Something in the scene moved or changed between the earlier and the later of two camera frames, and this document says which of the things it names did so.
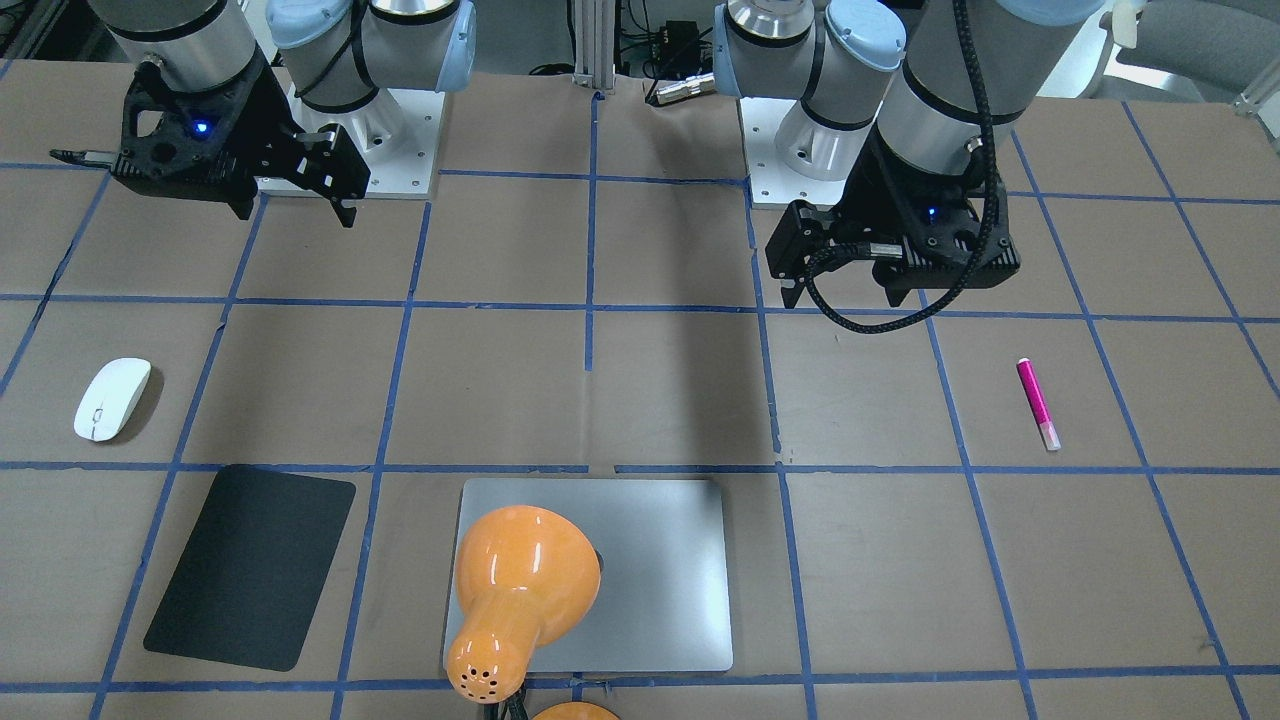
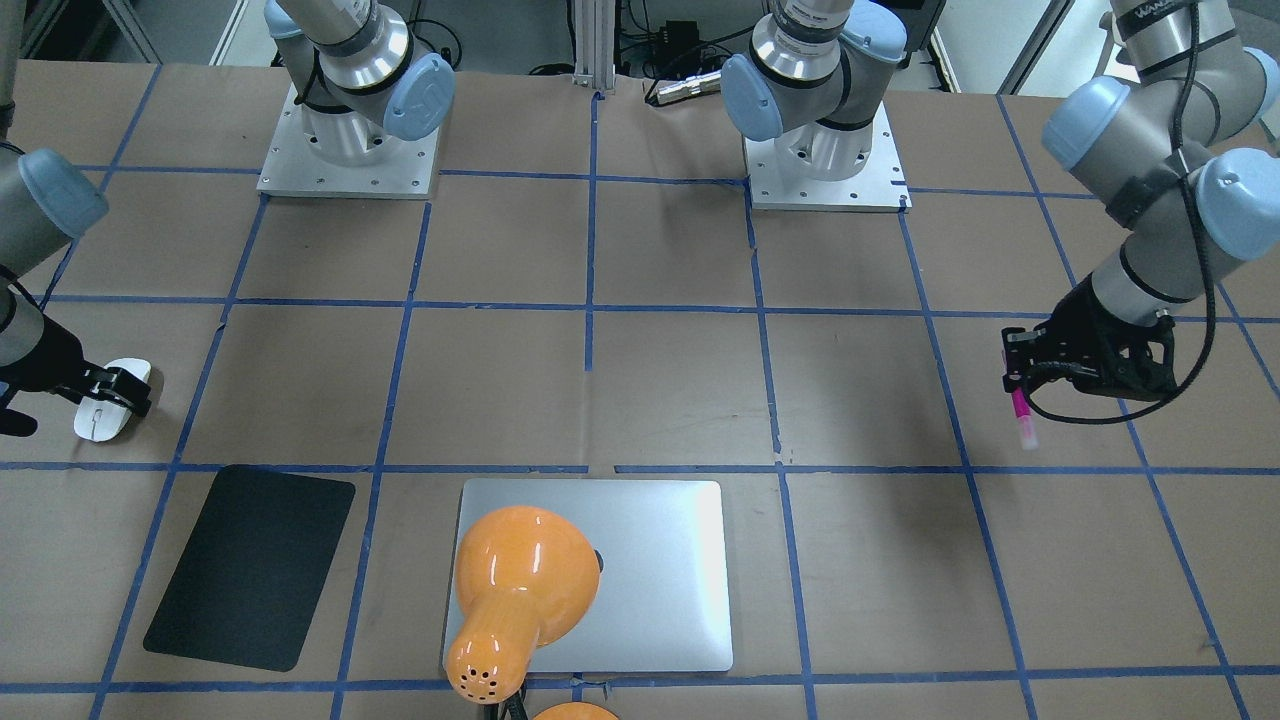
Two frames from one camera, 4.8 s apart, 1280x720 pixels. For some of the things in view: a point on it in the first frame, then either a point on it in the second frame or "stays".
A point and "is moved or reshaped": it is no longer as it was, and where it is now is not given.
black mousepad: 250,581 stays
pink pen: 1039,406 is moved or reshaped
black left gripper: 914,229 → 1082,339
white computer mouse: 110,398 stays
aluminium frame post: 594,44 stays
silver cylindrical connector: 691,86 stays
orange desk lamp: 526,579 stays
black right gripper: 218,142 → 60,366
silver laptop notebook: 665,556 stays
